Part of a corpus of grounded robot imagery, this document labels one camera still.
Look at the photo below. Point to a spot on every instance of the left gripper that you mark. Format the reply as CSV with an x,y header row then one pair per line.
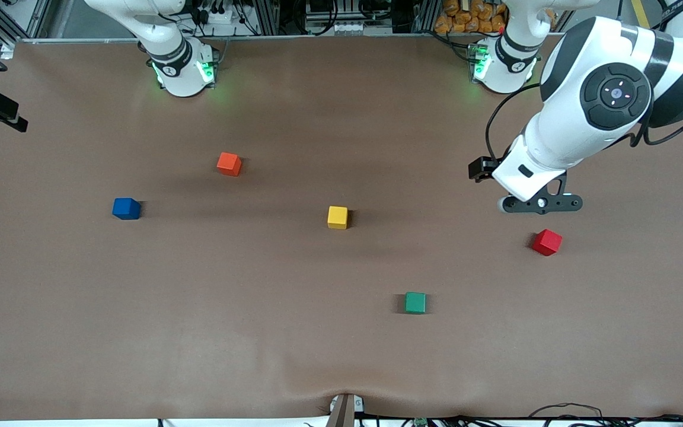
x,y
483,168

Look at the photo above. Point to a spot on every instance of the red wooden block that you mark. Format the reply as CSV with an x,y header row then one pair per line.
x,y
547,243

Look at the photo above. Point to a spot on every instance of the blue wooden block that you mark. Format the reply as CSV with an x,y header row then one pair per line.
x,y
126,209

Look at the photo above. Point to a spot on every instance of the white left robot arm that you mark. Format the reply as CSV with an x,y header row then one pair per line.
x,y
584,53

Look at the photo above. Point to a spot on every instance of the green wooden block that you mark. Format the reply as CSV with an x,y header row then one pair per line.
x,y
415,303

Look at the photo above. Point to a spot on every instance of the yellow wooden block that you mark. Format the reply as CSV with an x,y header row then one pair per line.
x,y
337,217

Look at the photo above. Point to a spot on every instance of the aluminium upright profile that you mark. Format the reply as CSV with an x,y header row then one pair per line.
x,y
424,15
267,18

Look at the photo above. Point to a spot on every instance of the white connector block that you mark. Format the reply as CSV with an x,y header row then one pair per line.
x,y
347,27

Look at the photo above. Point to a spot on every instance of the orange wooden block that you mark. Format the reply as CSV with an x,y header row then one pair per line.
x,y
229,164

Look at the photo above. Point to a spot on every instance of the white power strip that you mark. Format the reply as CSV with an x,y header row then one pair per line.
x,y
220,18

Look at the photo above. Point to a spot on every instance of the brown table mat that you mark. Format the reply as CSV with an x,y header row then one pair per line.
x,y
258,296

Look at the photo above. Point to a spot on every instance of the metal table clamp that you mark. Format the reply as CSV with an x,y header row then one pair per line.
x,y
342,412

